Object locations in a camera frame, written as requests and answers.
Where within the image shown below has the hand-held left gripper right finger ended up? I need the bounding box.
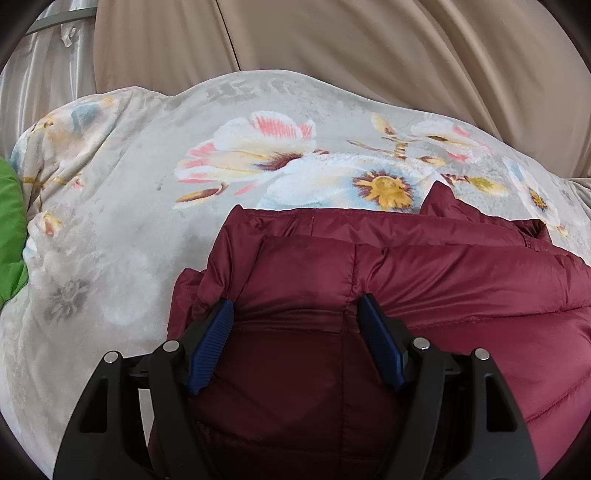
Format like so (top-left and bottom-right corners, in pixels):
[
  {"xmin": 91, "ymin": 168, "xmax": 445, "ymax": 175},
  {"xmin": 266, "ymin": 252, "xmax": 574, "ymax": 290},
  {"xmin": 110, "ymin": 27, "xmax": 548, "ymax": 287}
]
[{"xmin": 358, "ymin": 293, "xmax": 541, "ymax": 480}]

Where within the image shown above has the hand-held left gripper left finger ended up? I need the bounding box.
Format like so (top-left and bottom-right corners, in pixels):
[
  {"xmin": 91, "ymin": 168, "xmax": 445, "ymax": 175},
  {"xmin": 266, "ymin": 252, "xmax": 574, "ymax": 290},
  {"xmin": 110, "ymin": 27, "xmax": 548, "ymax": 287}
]
[{"xmin": 52, "ymin": 298, "xmax": 235, "ymax": 480}]

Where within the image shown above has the maroon puffer jacket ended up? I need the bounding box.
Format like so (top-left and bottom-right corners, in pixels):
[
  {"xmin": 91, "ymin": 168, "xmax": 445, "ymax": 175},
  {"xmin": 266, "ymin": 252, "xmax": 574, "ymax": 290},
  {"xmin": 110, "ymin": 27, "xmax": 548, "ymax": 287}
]
[{"xmin": 148, "ymin": 181, "xmax": 591, "ymax": 480}]

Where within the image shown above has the floral fleece blanket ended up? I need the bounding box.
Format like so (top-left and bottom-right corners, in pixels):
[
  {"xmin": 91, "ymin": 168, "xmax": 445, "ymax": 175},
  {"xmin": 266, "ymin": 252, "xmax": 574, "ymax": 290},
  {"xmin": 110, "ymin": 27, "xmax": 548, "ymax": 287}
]
[{"xmin": 0, "ymin": 69, "xmax": 591, "ymax": 480}]

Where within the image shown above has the green pillow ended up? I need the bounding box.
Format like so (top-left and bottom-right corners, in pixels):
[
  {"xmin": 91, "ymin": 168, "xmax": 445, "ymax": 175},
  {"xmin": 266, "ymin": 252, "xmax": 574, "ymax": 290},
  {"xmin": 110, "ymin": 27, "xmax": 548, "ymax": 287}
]
[{"xmin": 0, "ymin": 157, "xmax": 29, "ymax": 309}]

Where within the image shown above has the beige cloth backdrop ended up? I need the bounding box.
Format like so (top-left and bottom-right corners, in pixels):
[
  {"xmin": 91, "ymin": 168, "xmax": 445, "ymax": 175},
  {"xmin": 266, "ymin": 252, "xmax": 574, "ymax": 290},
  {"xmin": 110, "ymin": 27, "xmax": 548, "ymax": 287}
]
[{"xmin": 92, "ymin": 0, "xmax": 591, "ymax": 178}]

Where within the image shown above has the white satin curtain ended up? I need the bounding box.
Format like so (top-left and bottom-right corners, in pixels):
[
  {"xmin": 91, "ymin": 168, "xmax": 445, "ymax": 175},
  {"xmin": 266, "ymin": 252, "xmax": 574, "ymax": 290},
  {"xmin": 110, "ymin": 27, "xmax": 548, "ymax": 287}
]
[{"xmin": 0, "ymin": 0, "xmax": 99, "ymax": 141}]

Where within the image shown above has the grey metal rail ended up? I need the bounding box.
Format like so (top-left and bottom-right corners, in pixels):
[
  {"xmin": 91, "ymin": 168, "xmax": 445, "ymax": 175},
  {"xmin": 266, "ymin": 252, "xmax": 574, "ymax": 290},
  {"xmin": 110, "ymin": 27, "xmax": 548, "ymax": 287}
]
[{"xmin": 25, "ymin": 4, "xmax": 95, "ymax": 36}]

